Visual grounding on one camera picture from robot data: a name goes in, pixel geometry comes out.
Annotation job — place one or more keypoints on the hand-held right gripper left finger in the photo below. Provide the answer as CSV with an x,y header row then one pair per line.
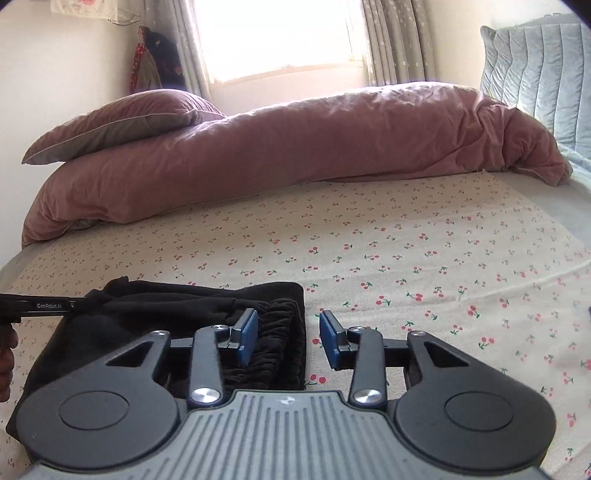
x,y
247,334

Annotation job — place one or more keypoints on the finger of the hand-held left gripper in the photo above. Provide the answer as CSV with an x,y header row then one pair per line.
x,y
41,305

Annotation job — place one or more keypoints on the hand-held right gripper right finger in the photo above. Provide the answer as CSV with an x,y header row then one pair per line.
x,y
331,339

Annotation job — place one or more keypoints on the black pants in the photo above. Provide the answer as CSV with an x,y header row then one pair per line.
x,y
138,304

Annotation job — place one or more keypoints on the person's left hand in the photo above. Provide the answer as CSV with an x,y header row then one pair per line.
x,y
7,364

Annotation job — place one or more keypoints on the cherry print cloth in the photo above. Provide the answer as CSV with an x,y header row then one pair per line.
x,y
392,240

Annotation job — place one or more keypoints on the pink duvet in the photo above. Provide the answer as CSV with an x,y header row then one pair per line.
x,y
323,138

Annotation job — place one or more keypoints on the pink pillow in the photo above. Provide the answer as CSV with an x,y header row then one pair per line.
x,y
124,117

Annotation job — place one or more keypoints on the hanging clothes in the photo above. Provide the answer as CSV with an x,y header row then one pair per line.
x,y
154,60

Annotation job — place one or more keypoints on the light blue bed sheet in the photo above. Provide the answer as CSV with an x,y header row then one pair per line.
x,y
572,203

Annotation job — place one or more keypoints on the grey star print curtain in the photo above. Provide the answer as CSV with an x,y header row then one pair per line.
x,y
397,41
187,46

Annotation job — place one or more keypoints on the floral hanging cloth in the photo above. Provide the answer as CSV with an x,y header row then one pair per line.
x,y
92,8

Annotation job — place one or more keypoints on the grey quilted headboard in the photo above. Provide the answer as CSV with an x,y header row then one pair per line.
x,y
540,78

